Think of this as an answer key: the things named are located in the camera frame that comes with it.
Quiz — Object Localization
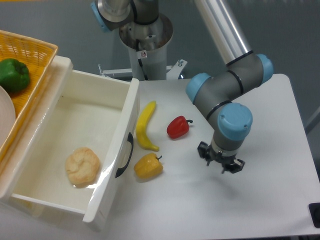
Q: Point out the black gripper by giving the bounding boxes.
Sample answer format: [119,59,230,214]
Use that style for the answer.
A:
[197,141,245,174]

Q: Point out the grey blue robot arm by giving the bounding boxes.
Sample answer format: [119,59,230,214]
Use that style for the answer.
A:
[91,0,274,174]

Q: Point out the white drawer cabinet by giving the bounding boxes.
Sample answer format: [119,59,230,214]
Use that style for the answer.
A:
[0,56,73,217]

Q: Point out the red bell pepper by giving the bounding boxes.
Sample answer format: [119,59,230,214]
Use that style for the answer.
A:
[166,115,193,139]

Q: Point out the yellow bell pepper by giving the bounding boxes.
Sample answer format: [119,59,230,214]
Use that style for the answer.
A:
[133,153,164,179]

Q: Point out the yellow banana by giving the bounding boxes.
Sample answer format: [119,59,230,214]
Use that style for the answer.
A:
[135,101,160,152]

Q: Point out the black device at table edge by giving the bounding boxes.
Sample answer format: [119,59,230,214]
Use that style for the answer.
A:
[308,202,320,229]

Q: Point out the bread roll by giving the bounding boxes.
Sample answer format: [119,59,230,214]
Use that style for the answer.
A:
[64,147,100,188]

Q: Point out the yellow woven basket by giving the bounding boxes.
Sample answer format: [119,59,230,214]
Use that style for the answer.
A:
[0,30,58,162]

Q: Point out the white plate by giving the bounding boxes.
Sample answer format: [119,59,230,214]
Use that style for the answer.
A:
[0,87,16,147]

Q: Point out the green bell pepper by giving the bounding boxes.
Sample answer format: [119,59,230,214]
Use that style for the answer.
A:
[0,58,30,93]

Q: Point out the white metal base frame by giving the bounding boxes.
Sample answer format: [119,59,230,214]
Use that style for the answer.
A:
[98,59,188,81]

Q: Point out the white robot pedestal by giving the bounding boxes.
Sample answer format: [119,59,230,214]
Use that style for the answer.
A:
[119,13,173,81]

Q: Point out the black cable on pedestal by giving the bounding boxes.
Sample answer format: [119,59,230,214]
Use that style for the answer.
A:
[135,38,150,82]

